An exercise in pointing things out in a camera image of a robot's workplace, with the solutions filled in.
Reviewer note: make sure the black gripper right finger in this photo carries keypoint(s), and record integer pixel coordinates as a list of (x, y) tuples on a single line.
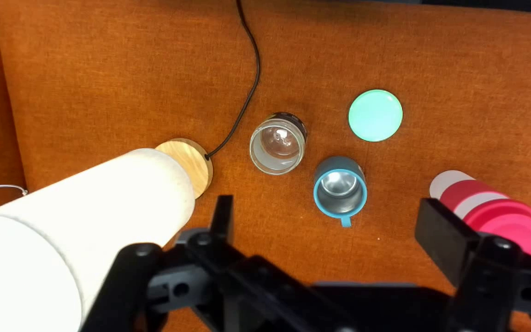
[(499, 289)]

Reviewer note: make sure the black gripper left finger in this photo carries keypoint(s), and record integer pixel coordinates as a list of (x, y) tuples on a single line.
[(222, 270)]

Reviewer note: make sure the green round lid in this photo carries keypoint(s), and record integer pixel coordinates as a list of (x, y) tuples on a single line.
[(375, 115)]

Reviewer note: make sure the red and white travel cup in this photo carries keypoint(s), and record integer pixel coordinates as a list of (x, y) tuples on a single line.
[(493, 209)]

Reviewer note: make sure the glass jar with label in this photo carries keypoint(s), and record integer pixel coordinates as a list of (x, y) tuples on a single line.
[(278, 145)]

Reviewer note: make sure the white shade table lamp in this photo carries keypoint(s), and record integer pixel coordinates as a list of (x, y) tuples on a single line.
[(64, 233)]

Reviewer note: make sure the orange fabric sofa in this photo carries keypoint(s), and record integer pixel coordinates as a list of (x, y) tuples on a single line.
[(124, 75)]

